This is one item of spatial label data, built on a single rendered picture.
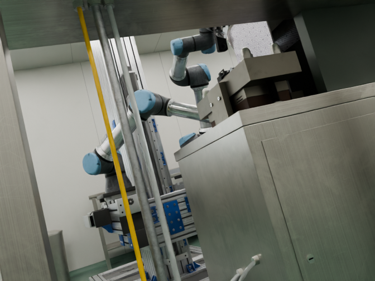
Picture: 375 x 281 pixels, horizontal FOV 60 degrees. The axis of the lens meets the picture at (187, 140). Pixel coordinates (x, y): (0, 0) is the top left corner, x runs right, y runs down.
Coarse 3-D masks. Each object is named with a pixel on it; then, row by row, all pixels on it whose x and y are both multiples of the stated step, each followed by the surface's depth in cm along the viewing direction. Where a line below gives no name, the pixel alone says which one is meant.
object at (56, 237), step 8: (48, 232) 371; (56, 232) 373; (56, 240) 371; (56, 248) 369; (64, 248) 380; (56, 256) 366; (64, 256) 375; (56, 264) 365; (64, 264) 372; (56, 272) 363; (64, 272) 369; (64, 280) 367
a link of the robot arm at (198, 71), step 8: (200, 64) 195; (192, 72) 192; (200, 72) 192; (208, 72) 193; (192, 80) 193; (200, 80) 193; (208, 80) 197; (192, 88) 197; (200, 88) 195; (200, 96) 197; (200, 128) 206; (208, 128) 202
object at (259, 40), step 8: (264, 24) 104; (256, 32) 109; (264, 32) 105; (248, 40) 114; (256, 40) 110; (264, 40) 106; (272, 40) 102; (240, 48) 121; (248, 48) 116; (256, 48) 111; (264, 48) 107; (240, 56) 122; (256, 56) 112
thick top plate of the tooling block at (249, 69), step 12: (252, 60) 83; (264, 60) 84; (276, 60) 86; (288, 60) 87; (240, 72) 86; (252, 72) 83; (264, 72) 84; (276, 72) 85; (288, 72) 86; (228, 84) 93; (240, 84) 87; (252, 84) 87; (204, 108) 114
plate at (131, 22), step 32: (0, 0) 54; (32, 0) 57; (64, 0) 59; (128, 0) 64; (160, 0) 67; (192, 0) 70; (224, 0) 74; (256, 0) 78; (288, 0) 82; (320, 0) 87; (352, 0) 93; (32, 32) 66; (64, 32) 69; (96, 32) 73; (128, 32) 77; (160, 32) 81
